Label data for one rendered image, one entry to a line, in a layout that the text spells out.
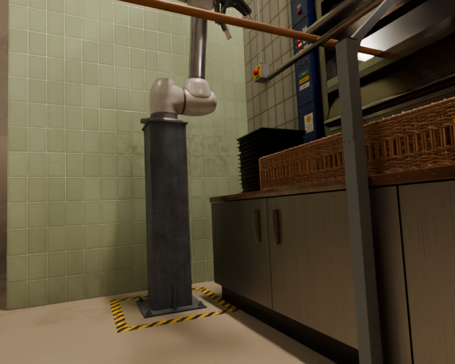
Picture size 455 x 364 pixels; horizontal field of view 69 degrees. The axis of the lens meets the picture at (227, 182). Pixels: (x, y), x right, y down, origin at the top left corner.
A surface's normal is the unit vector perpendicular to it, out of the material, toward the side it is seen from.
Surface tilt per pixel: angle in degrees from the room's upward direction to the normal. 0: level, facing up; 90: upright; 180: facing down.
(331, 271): 90
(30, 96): 90
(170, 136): 90
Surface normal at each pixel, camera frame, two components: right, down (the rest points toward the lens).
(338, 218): -0.90, 0.00
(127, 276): 0.43, -0.09
